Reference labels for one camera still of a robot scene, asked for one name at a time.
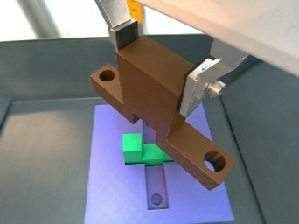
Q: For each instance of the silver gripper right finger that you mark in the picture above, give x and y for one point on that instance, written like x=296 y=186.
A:
x=203 y=79

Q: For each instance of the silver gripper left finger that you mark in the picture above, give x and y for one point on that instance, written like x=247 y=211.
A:
x=120 y=25

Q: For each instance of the brown T-shaped block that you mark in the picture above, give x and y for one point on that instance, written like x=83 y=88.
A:
x=143 y=88

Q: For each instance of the purple board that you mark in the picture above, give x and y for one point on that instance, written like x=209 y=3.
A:
x=139 y=194

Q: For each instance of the green block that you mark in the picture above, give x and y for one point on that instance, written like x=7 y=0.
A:
x=141 y=153

